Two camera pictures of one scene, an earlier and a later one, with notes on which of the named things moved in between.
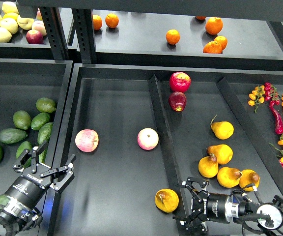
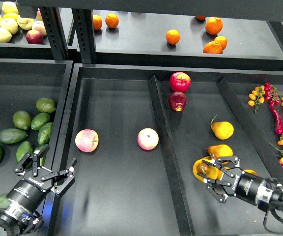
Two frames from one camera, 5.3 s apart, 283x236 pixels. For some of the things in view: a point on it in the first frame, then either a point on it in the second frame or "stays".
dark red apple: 178,101 stays
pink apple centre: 148,138 stays
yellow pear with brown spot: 166,200 -> 207,169
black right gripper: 211,207 -> 248,187
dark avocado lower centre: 24,145 stays
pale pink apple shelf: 39,25 stays
